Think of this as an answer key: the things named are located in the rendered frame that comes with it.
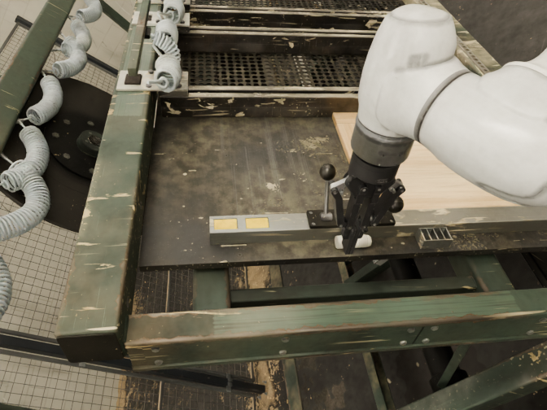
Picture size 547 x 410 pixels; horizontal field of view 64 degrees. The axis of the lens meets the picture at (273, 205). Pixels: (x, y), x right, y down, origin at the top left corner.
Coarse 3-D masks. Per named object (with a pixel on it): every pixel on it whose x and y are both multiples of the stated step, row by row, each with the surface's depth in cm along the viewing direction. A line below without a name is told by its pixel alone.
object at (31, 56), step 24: (48, 0) 195; (72, 0) 208; (48, 24) 184; (120, 24) 244; (24, 48) 165; (48, 48) 174; (24, 72) 157; (0, 96) 143; (24, 96) 150; (0, 120) 137; (0, 144) 132; (456, 360) 125; (0, 408) 97; (24, 408) 102
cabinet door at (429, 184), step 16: (336, 112) 134; (352, 112) 135; (336, 128) 131; (352, 128) 129; (416, 144) 126; (416, 160) 121; (432, 160) 122; (400, 176) 116; (416, 176) 116; (432, 176) 117; (448, 176) 117; (416, 192) 112; (432, 192) 112; (448, 192) 113; (464, 192) 113; (480, 192) 114; (416, 208) 107; (432, 208) 108
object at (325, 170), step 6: (324, 168) 94; (330, 168) 94; (324, 174) 94; (330, 174) 94; (330, 180) 95; (324, 198) 97; (324, 204) 97; (324, 210) 98; (324, 216) 97; (330, 216) 97
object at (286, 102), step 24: (168, 48) 115; (120, 72) 123; (144, 72) 124; (168, 96) 124; (192, 96) 124; (216, 96) 125; (240, 96) 126; (264, 96) 127; (288, 96) 128; (312, 96) 130; (336, 96) 131
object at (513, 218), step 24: (216, 216) 97; (240, 216) 98; (264, 216) 98; (288, 216) 99; (408, 216) 102; (432, 216) 103; (456, 216) 103; (480, 216) 104; (504, 216) 105; (528, 216) 105; (216, 240) 96; (240, 240) 97; (264, 240) 98; (288, 240) 99
